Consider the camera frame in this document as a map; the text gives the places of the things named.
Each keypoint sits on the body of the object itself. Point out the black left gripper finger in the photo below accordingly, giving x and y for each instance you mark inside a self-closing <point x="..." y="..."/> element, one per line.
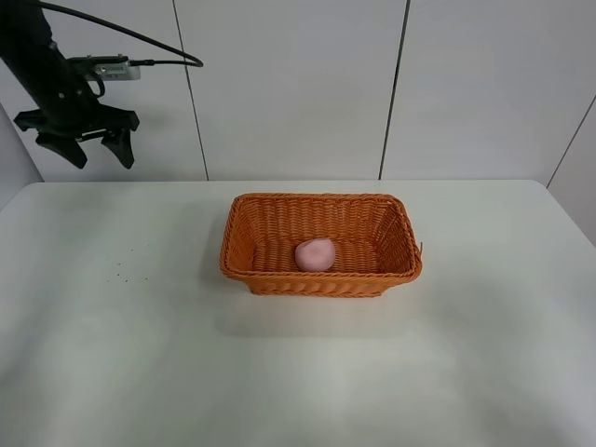
<point x="119" y="143"/>
<point x="67" y="148"/>

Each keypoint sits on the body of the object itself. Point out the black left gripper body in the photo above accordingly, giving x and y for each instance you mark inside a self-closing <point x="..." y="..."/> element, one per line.
<point x="66" y="105"/>

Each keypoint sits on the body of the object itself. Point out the pink peach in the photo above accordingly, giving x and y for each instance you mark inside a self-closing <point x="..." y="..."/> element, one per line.
<point x="315" y="255"/>

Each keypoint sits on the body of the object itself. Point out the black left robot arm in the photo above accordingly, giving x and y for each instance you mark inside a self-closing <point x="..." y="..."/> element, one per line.
<point x="24" y="24"/>

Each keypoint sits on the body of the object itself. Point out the orange wicker basket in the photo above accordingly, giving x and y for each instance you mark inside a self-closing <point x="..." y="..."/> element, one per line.
<point x="375" y="246"/>

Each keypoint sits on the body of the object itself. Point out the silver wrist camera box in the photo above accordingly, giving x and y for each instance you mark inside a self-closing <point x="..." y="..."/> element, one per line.
<point x="105" y="68"/>

